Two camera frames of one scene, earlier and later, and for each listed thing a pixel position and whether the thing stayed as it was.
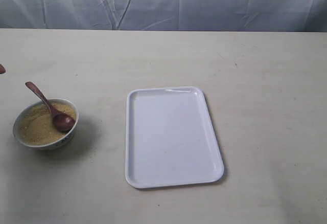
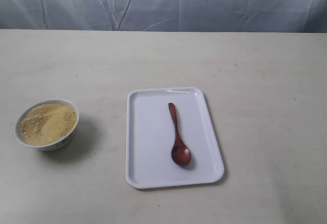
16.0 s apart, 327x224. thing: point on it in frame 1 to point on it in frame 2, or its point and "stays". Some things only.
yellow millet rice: x=36 y=123 stays
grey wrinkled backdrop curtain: x=275 y=5 stays
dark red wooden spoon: x=62 y=122 to x=181 y=154
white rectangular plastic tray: x=170 y=139 stays
